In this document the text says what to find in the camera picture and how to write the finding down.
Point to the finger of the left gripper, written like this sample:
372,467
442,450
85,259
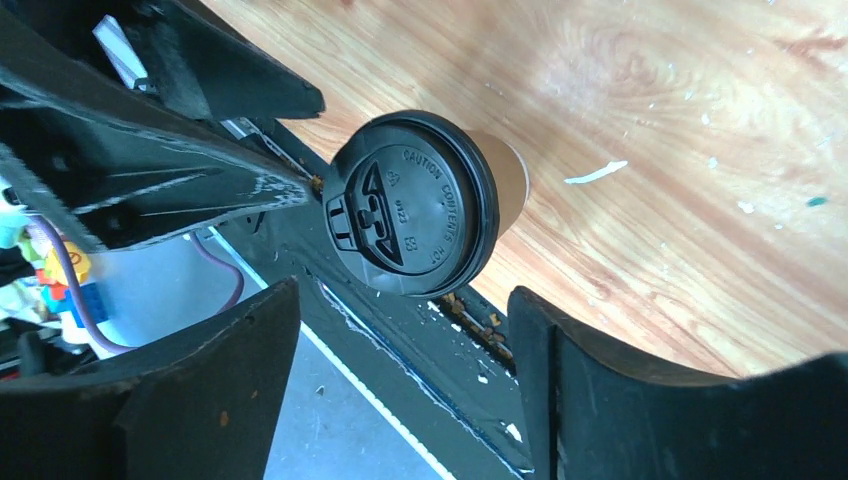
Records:
87,142
204,69

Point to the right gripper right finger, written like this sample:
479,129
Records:
596,407

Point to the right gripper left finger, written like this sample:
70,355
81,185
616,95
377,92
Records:
201,403

